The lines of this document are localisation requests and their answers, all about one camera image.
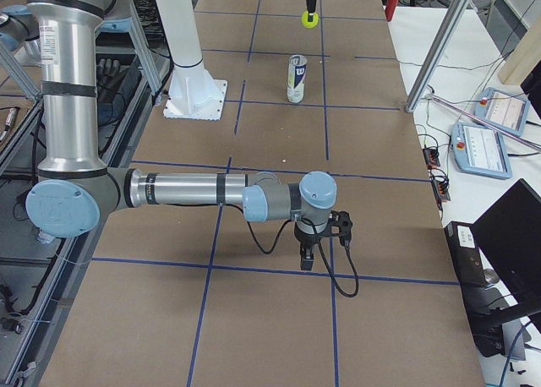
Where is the near teach pendant tablet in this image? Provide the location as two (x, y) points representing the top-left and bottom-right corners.
(451, 123), (512, 180)

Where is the orange black connector box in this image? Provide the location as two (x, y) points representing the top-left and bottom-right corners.
(422, 147), (440, 169)

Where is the black monitor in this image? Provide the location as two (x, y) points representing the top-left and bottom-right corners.
(471, 178), (540, 330)

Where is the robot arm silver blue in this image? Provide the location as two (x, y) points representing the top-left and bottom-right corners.
(25, 0), (340, 270)

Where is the tennis ball can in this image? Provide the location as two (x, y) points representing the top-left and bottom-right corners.
(287, 54), (308, 103)

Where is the wooden beam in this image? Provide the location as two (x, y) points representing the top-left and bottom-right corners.
(497, 17), (540, 85)

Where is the teach pendant tablet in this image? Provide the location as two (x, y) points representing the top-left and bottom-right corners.
(451, 123), (512, 180)
(474, 87), (531, 136)

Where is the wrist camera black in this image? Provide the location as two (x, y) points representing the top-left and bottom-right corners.
(329, 210), (353, 248)

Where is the white pedestal column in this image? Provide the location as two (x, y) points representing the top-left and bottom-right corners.
(156, 0), (227, 121)

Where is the aluminium frame post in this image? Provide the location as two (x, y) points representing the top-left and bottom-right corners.
(405, 0), (471, 113)

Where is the far teach pendant tablet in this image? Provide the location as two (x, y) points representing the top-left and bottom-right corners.
(474, 87), (531, 136)

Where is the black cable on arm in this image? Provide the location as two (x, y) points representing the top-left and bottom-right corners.
(243, 204), (361, 297)

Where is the yellow tennis ball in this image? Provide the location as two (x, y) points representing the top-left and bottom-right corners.
(301, 10), (320, 29)

